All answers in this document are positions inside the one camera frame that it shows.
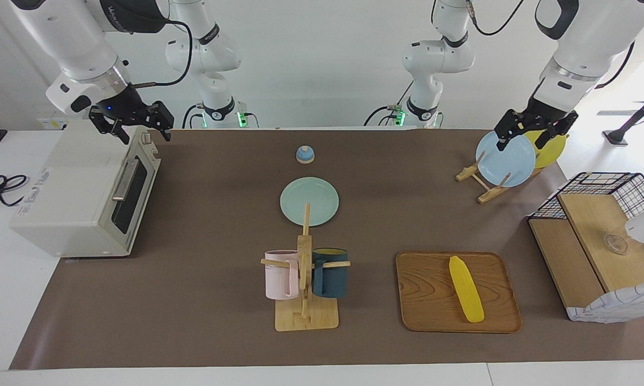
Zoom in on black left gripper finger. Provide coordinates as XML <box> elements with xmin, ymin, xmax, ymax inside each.
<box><xmin>495</xmin><ymin>111</ymin><xmax>515</xmax><ymax>151</ymax></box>
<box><xmin>535</xmin><ymin>112</ymin><xmax>579</xmax><ymax>150</ymax></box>

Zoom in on glass oven door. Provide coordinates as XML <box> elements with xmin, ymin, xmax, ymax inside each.
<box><xmin>103</xmin><ymin>150</ymin><xmax>161</xmax><ymax>242</ymax></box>

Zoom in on yellow corn cob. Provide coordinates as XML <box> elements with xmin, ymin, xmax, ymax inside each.
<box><xmin>449</xmin><ymin>256</ymin><xmax>485</xmax><ymax>323</ymax></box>

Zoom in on pale green plate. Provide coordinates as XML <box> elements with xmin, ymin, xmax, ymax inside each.
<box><xmin>280</xmin><ymin>177</ymin><xmax>340</xmax><ymax>227</ymax></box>

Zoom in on beige toaster oven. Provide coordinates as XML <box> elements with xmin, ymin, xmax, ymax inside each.
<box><xmin>10</xmin><ymin>119</ymin><xmax>162</xmax><ymax>258</ymax></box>

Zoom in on yellow plate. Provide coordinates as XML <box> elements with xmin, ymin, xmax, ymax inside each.
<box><xmin>523</xmin><ymin>129</ymin><xmax>569</xmax><ymax>169</ymax></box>

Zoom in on light blue plate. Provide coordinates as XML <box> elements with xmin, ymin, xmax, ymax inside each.
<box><xmin>476</xmin><ymin>129</ymin><xmax>537</xmax><ymax>188</ymax></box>

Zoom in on wooden plate rack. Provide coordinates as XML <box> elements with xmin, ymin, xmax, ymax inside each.
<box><xmin>456</xmin><ymin>150</ymin><xmax>545</xmax><ymax>204</ymax></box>

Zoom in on white power box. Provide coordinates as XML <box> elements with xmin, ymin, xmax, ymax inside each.
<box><xmin>35</xmin><ymin>115</ymin><xmax>68</xmax><ymax>131</ymax></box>

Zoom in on black stand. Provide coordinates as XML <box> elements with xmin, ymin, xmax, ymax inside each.
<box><xmin>603</xmin><ymin>86</ymin><xmax>644</xmax><ymax>146</ymax></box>

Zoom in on brown table mat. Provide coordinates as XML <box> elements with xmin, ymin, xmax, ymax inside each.
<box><xmin>10</xmin><ymin>129</ymin><xmax>644</xmax><ymax>370</ymax></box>

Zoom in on wooden shelf unit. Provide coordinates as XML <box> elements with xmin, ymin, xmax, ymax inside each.
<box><xmin>528</xmin><ymin>172</ymin><xmax>644</xmax><ymax>269</ymax></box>

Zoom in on small clear glass dish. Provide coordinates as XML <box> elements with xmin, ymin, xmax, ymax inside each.
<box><xmin>603</xmin><ymin>234</ymin><xmax>629</xmax><ymax>255</ymax></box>

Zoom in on brown wooden tray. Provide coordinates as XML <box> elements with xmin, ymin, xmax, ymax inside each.
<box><xmin>396</xmin><ymin>251</ymin><xmax>522</xmax><ymax>333</ymax></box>

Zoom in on white checked cloth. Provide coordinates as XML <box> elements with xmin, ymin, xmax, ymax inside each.
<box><xmin>566</xmin><ymin>283</ymin><xmax>644</xmax><ymax>324</ymax></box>

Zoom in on pink mug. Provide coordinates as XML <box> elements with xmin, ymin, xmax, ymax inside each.
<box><xmin>264</xmin><ymin>250</ymin><xmax>300</xmax><ymax>300</ymax></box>

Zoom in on dark blue mug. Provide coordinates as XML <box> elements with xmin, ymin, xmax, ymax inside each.
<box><xmin>311</xmin><ymin>248</ymin><xmax>349</xmax><ymax>299</ymax></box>

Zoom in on wooden mug tree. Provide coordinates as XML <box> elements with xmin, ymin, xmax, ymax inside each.
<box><xmin>261</xmin><ymin>203</ymin><xmax>351</xmax><ymax>331</ymax></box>

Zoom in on black right base cable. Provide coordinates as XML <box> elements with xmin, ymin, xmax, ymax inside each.
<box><xmin>182</xmin><ymin>103</ymin><xmax>205</xmax><ymax>129</ymax></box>

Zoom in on black base cable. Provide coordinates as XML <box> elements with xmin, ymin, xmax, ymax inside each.
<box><xmin>182</xmin><ymin>103</ymin><xmax>205</xmax><ymax>129</ymax></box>
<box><xmin>364</xmin><ymin>80</ymin><xmax>415</xmax><ymax>128</ymax></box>

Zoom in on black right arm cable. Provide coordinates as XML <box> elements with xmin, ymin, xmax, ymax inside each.
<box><xmin>124</xmin><ymin>19</ymin><xmax>194</xmax><ymax>89</ymax></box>

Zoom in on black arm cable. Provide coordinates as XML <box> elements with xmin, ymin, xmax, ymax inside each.
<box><xmin>464</xmin><ymin>0</ymin><xmax>636</xmax><ymax>91</ymax></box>
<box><xmin>124</xmin><ymin>19</ymin><xmax>194</xmax><ymax>89</ymax></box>

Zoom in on wire and wood shelf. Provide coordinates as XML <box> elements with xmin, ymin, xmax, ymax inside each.
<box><xmin>529</xmin><ymin>193</ymin><xmax>644</xmax><ymax>311</ymax></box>

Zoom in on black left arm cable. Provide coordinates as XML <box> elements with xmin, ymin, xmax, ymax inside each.
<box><xmin>464</xmin><ymin>0</ymin><xmax>636</xmax><ymax>91</ymax></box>

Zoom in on black left base cable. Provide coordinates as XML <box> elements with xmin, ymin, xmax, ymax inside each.
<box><xmin>364</xmin><ymin>80</ymin><xmax>415</xmax><ymax>128</ymax></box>

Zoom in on coiled black cable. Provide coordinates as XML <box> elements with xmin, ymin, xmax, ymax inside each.
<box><xmin>0</xmin><ymin>175</ymin><xmax>29</xmax><ymax>210</ymax></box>

